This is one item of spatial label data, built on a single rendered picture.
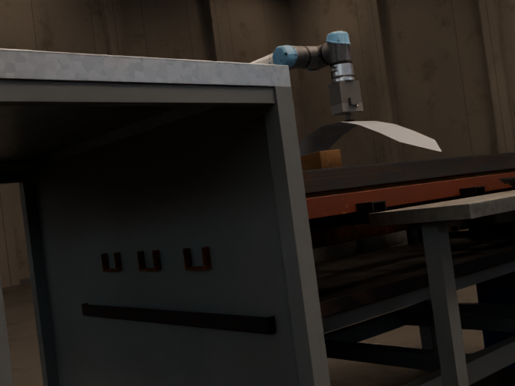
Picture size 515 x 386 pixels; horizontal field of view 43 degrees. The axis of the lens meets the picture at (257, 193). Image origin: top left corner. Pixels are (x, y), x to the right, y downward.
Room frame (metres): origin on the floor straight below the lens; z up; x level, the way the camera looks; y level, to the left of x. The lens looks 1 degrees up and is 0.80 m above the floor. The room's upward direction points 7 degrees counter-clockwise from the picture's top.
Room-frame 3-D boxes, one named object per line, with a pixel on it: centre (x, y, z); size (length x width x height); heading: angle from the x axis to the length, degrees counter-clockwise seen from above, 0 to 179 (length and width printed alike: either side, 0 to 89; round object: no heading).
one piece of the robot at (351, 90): (2.14, -0.34, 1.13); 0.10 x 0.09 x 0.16; 29
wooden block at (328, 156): (1.68, -0.17, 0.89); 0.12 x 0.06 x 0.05; 23
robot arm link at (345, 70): (2.15, -0.33, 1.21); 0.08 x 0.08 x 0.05
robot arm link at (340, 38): (2.16, -0.33, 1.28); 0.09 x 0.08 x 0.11; 37
